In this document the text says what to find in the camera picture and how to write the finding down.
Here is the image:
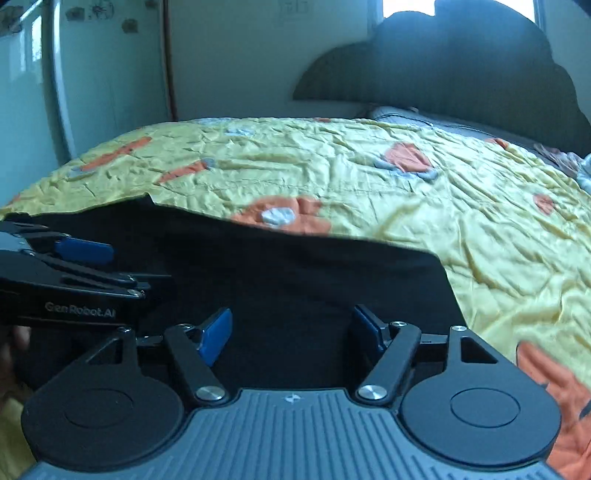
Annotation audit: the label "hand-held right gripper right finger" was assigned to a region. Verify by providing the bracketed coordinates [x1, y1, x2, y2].
[352, 305, 502, 406]

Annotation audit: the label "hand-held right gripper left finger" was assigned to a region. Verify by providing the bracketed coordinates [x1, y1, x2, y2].
[88, 308, 233, 408]

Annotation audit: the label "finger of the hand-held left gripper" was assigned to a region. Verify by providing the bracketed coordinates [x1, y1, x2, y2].
[16, 225, 115, 267]
[23, 251, 172, 299]

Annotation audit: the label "black pants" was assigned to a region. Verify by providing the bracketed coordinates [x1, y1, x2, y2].
[0, 196, 468, 393]

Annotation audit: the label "person's left hand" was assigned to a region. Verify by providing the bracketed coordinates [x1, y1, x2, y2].
[0, 325, 33, 400]

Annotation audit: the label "yellow floral blanket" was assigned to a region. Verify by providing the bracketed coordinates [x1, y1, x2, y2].
[0, 117, 591, 480]

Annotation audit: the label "glossy wardrobe door panel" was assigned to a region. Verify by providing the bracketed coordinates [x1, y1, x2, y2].
[0, 0, 58, 206]

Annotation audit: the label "white wardrobe door panel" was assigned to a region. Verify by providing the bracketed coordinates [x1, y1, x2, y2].
[58, 0, 171, 160]

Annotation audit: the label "brown wooden trim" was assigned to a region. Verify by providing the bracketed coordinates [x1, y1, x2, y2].
[158, 0, 180, 123]

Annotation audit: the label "grey pillow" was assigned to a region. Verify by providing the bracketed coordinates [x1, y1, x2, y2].
[369, 105, 591, 155]

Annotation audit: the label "crumpled light cloth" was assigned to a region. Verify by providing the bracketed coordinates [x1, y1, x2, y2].
[536, 142, 591, 191]

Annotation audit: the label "grey upholstered headboard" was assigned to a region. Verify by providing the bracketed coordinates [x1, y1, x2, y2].
[292, 0, 591, 154]

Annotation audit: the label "bright window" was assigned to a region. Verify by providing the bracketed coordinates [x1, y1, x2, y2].
[382, 0, 542, 26]

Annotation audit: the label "grey curved door frame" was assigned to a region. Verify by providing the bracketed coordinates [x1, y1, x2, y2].
[41, 0, 78, 163]

